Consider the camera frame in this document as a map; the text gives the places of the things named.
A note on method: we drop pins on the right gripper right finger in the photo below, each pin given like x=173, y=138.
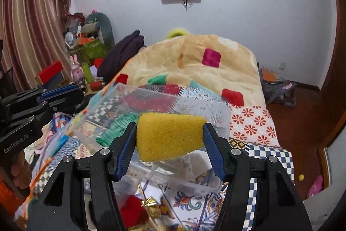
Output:
x=218, y=150

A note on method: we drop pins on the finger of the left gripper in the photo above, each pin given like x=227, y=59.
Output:
x=53, y=94

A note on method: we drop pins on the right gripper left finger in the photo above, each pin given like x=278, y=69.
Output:
x=122, y=149

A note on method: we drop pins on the green knitted cloth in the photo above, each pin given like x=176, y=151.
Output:
x=117, y=128

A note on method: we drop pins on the clear plastic storage box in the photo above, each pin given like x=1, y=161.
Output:
x=192, y=172

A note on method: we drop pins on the yellow sponge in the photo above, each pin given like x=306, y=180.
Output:
x=165, y=136

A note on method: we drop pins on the red fabric piece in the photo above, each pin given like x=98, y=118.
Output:
x=132, y=213

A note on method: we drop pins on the left hand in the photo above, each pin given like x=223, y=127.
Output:
x=16, y=175

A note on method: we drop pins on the pink rabbit doll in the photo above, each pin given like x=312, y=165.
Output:
x=76, y=70

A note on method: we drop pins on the red can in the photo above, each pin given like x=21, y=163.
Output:
x=96, y=86

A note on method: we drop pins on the green cylinder bottle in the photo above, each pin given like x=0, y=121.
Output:
x=87, y=73

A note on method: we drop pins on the red box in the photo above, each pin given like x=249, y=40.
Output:
x=48, y=73

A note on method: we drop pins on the green cardboard box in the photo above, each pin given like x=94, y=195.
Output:
x=90, y=51

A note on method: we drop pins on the patterned patchwork bedsheet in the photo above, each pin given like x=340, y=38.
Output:
x=189, y=192

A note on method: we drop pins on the dark purple garment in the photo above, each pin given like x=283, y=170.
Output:
x=116, y=58

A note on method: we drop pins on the grey green plush toy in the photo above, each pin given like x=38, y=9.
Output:
x=98, y=24

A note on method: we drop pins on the dark bag on floor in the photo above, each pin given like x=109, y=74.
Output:
x=279, y=93

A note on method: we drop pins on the small yellow ball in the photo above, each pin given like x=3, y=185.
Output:
x=301, y=177

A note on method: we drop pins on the beige fleece blanket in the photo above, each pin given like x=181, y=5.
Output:
x=216, y=64

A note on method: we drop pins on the orange notebook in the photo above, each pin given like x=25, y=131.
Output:
x=270, y=76

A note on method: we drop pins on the striped pink curtain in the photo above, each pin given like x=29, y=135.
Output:
x=32, y=34

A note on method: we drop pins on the pink slipper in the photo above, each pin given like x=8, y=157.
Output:
x=316, y=187

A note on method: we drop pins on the yellow green plush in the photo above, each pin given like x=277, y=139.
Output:
x=177, y=32

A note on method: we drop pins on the wall power outlet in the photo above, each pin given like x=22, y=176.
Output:
x=282, y=65

